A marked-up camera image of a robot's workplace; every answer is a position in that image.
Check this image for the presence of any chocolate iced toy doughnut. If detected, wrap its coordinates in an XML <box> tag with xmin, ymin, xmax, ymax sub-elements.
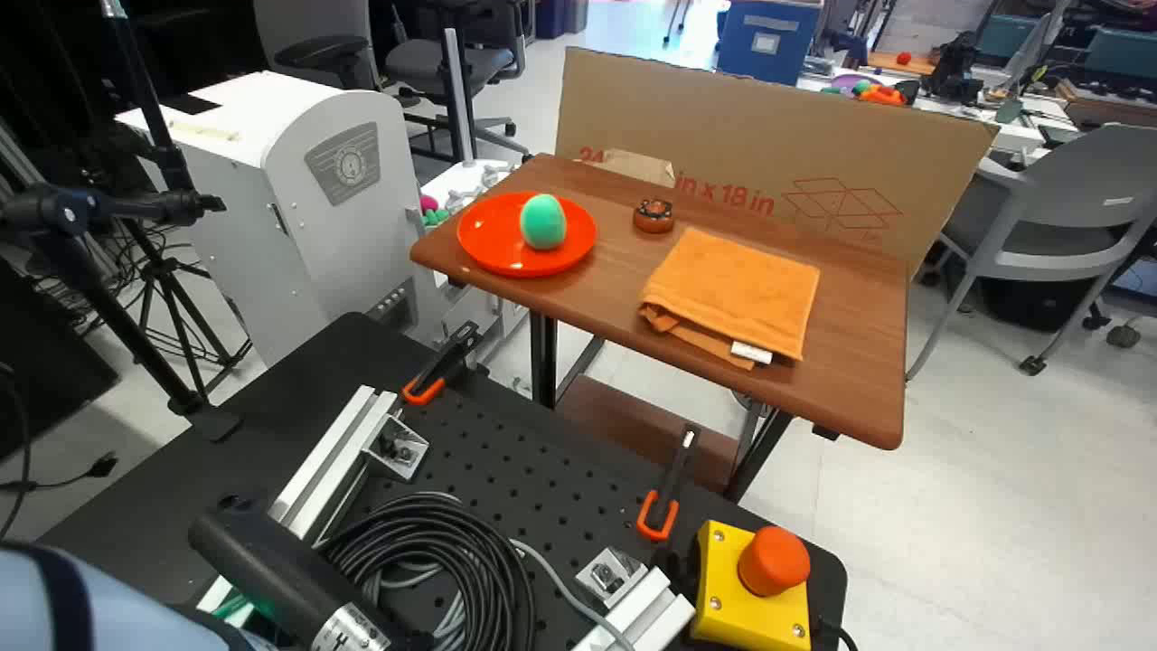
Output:
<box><xmin>631</xmin><ymin>196</ymin><xmax>679</xmax><ymax>240</ymax></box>

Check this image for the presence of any wooden table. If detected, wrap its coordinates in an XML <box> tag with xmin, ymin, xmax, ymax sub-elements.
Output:
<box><xmin>408</xmin><ymin>152</ymin><xmax>912</xmax><ymax>502</ymax></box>

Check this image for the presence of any green plush ball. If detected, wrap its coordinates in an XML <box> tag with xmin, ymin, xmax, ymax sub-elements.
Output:
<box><xmin>517</xmin><ymin>191</ymin><xmax>572</xmax><ymax>252</ymax></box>

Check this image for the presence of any orange round plate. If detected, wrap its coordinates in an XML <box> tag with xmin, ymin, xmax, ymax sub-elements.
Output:
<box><xmin>453</xmin><ymin>188</ymin><xmax>602</xmax><ymax>281</ymax></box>

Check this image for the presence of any black perforated workbench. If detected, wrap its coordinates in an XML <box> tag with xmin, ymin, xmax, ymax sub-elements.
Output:
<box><xmin>38</xmin><ymin>312</ymin><xmax>848</xmax><ymax>651</ymax></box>

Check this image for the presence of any folded orange towel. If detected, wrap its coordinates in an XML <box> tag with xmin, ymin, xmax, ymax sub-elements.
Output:
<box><xmin>637</xmin><ymin>225</ymin><xmax>823</xmax><ymax>372</ymax></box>

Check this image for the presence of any white bin with toys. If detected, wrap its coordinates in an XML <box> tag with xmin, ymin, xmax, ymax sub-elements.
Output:
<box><xmin>417</xmin><ymin>160</ymin><xmax>517</xmax><ymax>232</ymax></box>

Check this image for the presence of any brown cardboard sheet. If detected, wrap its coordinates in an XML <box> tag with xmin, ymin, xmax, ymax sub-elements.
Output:
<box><xmin>553</xmin><ymin>43</ymin><xmax>1000</xmax><ymax>281</ymax></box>

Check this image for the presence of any black office chair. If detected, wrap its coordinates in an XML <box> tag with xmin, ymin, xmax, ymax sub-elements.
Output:
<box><xmin>272</xmin><ymin>0</ymin><xmax>535</xmax><ymax>160</ymax></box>

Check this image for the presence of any yellow emergency stop box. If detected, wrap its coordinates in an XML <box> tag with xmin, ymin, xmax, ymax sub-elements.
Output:
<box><xmin>685</xmin><ymin>516</ymin><xmax>815</xmax><ymax>651</ymax></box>

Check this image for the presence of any blue storage bin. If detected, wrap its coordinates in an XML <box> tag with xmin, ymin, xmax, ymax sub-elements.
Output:
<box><xmin>712</xmin><ymin>0</ymin><xmax>826</xmax><ymax>87</ymax></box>

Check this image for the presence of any black cylinder with silver end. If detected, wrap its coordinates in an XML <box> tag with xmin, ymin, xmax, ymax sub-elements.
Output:
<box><xmin>186</xmin><ymin>502</ymin><xmax>392</xmax><ymax>651</ymax></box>

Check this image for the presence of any black stand pole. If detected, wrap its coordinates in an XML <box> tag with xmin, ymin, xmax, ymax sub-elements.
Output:
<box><xmin>100</xmin><ymin>0</ymin><xmax>194</xmax><ymax>196</ymax></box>

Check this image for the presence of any grey plastic chair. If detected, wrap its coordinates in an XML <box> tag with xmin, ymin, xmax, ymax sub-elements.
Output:
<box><xmin>902</xmin><ymin>121</ymin><xmax>1157</xmax><ymax>384</ymax></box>

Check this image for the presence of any light blue cloth object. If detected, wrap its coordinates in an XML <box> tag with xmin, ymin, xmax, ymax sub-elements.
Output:
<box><xmin>0</xmin><ymin>540</ymin><xmax>230</xmax><ymax>651</ymax></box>

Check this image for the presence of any orange handled clamp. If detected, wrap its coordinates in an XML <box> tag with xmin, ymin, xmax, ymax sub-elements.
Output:
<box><xmin>400</xmin><ymin>322</ymin><xmax>485</xmax><ymax>408</ymax></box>
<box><xmin>631</xmin><ymin>426</ymin><xmax>701</xmax><ymax>545</ymax></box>

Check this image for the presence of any coiled black cable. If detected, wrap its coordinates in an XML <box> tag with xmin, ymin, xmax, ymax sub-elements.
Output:
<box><xmin>318</xmin><ymin>490</ymin><xmax>535</xmax><ymax>651</ymax></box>

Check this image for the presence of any grey metal post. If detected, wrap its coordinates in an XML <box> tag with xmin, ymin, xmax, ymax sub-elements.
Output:
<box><xmin>441</xmin><ymin>25</ymin><xmax>479</xmax><ymax>166</ymax></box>

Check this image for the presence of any thin grey cable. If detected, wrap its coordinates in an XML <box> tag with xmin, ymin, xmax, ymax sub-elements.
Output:
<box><xmin>509</xmin><ymin>536</ymin><xmax>644</xmax><ymax>651</ymax></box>

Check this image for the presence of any long aluminium extrusion rail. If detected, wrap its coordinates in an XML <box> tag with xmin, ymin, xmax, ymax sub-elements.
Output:
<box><xmin>194</xmin><ymin>384</ymin><xmax>433</xmax><ymax>619</ymax></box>

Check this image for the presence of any short aluminium extrusion rail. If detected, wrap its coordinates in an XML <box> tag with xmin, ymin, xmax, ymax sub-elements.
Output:
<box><xmin>574</xmin><ymin>545</ymin><xmax>701</xmax><ymax>651</ymax></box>

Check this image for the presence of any black camera tripod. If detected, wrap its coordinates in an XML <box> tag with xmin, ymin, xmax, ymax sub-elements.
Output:
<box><xmin>0</xmin><ymin>177</ymin><xmax>255</xmax><ymax>420</ymax></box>

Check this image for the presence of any thin black floor cable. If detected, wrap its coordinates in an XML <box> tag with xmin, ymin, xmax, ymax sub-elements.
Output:
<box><xmin>0</xmin><ymin>359</ymin><xmax>124</xmax><ymax>536</ymax></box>

